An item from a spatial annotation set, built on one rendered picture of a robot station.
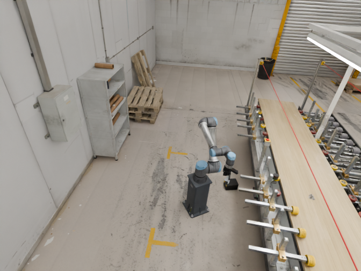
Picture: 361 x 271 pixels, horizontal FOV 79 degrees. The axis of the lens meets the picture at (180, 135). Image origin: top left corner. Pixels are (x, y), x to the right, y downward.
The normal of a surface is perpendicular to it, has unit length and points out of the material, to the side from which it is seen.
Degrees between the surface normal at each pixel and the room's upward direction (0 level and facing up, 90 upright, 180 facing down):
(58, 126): 90
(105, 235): 0
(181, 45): 90
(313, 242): 0
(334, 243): 0
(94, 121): 90
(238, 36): 90
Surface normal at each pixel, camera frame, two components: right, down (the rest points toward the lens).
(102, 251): 0.05, -0.83
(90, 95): -0.09, 0.55
